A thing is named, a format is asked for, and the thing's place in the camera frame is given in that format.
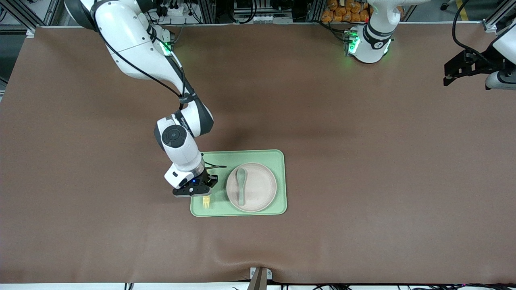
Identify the green plastic spoon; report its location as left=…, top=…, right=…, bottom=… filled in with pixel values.
left=236, top=168, right=248, bottom=206

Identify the round beige plate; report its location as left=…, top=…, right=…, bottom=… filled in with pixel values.
left=226, top=163, right=278, bottom=213

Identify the light green rectangular tray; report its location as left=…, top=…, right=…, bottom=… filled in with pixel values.
left=190, top=149, right=287, bottom=217

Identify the brown table mat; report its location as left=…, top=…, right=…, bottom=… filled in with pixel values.
left=0, top=22, right=516, bottom=284

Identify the pile of orange items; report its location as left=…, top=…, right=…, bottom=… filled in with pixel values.
left=321, top=0, right=405, bottom=23

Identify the white power strip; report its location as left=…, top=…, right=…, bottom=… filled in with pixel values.
left=159, top=3, right=191, bottom=17

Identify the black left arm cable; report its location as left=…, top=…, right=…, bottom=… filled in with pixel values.
left=451, top=0, right=497, bottom=62

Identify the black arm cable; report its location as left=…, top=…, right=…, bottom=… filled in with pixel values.
left=92, top=0, right=227, bottom=170
left=451, top=0, right=497, bottom=62

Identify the metal table clamp bracket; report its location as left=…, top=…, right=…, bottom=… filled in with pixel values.
left=250, top=267, right=273, bottom=290

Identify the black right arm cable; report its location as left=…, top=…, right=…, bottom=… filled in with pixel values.
left=92, top=0, right=227, bottom=170

